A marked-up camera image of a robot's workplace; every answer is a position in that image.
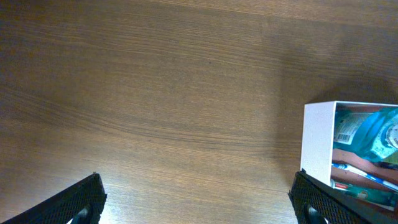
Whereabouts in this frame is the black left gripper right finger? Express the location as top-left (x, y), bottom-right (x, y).
top-left (288, 170), bottom-right (397, 224)

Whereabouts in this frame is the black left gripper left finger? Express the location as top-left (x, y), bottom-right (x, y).
top-left (5, 172), bottom-right (107, 224)

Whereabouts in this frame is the blue white toothbrush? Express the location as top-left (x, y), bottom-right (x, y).
top-left (331, 163), bottom-right (397, 191)

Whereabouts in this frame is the teal mouthwash bottle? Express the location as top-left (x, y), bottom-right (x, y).
top-left (333, 108), bottom-right (397, 162)

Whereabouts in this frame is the white cardboard box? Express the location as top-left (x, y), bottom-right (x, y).
top-left (300, 101), bottom-right (397, 193)

